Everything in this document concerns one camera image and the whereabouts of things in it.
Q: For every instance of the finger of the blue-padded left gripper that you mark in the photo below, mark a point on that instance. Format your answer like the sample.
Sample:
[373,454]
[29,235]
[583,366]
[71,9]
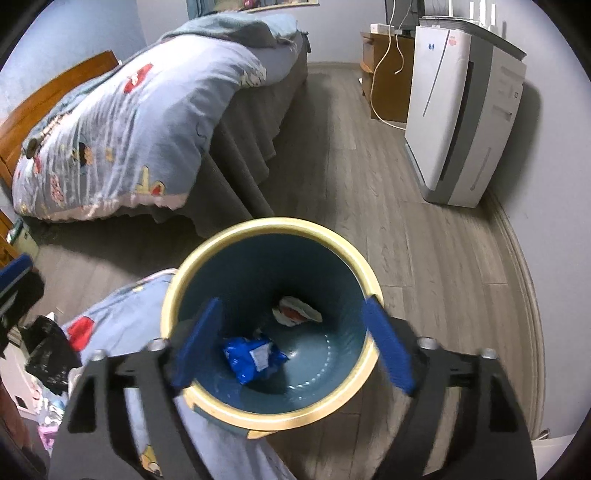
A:
[12,275]

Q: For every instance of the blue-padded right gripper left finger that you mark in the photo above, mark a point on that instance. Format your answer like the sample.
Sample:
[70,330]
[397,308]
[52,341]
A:
[95,438]

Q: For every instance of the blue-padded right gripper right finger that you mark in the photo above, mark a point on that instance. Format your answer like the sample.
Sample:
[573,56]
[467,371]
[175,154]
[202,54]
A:
[490,438]

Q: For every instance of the blue snack wrapper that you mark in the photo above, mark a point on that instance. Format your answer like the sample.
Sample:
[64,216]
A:
[252,360]

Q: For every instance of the white red wrapper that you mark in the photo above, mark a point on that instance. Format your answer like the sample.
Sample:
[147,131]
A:
[293,312]

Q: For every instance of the black plastic bag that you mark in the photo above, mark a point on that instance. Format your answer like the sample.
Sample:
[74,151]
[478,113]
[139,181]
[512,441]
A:
[51,356]

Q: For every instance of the blue yellow-rimmed trash bin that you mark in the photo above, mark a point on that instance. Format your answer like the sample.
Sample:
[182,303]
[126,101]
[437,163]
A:
[249,267]

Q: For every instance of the wooden bed headboard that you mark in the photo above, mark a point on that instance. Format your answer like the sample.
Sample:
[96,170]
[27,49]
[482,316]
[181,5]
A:
[30,112]

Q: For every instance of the blue cartoon duvet on bed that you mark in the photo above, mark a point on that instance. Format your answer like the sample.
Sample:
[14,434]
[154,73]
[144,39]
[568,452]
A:
[134,136]

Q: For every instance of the grey bed skirt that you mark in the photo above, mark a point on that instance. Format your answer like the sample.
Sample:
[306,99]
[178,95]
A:
[227,191]

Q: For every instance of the teal blanket on bed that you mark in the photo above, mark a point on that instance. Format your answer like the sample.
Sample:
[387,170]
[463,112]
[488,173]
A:
[250,30]

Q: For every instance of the white grey air purifier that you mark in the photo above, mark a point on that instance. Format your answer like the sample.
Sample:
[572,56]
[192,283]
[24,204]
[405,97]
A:
[466,90]

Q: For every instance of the wooden cabinet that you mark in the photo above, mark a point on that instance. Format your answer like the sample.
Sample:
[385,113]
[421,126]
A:
[387,71]

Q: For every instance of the white power strip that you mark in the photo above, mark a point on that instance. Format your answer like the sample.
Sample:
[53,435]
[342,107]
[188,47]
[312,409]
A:
[385,29]

